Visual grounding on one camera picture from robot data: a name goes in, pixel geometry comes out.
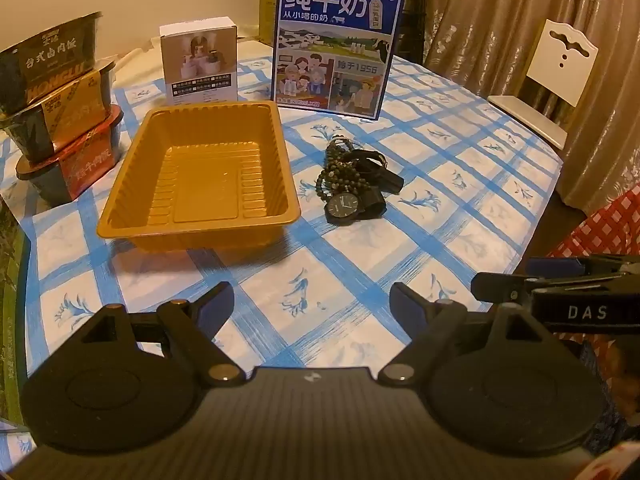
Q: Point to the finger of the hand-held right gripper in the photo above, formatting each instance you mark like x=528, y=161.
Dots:
x=500, y=287

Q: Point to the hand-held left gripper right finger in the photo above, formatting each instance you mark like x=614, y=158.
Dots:
x=404, y=305

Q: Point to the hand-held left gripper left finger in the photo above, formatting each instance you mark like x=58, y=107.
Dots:
x=216, y=305

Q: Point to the black wristwatch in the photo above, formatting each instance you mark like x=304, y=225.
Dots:
x=343, y=205

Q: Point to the yellow plastic tray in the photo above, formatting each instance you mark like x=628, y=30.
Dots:
x=200, y=180

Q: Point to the black wrist band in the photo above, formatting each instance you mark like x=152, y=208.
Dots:
x=380, y=175

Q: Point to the red checked cloth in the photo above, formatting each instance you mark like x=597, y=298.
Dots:
x=607, y=230

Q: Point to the blue checked tablecloth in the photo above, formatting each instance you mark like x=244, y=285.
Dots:
x=450, y=200

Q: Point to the red instant rice bowl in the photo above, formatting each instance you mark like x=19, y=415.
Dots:
x=85, y=165

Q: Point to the large cow print carton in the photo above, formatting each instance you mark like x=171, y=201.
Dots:
x=10, y=310

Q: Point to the white wooden chair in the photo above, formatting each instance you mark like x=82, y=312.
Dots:
x=555, y=75

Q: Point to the small white product box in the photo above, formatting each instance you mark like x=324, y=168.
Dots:
x=200, y=65

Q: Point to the gold instant rice bowl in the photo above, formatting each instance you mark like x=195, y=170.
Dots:
x=65, y=115

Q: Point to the blue illustrated milk carton box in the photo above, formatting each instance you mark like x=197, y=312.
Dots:
x=330, y=50

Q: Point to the beige patterned curtain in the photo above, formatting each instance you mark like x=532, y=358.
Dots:
x=500, y=5

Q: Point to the black instant rice bowl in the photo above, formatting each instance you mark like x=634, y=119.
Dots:
x=50, y=65

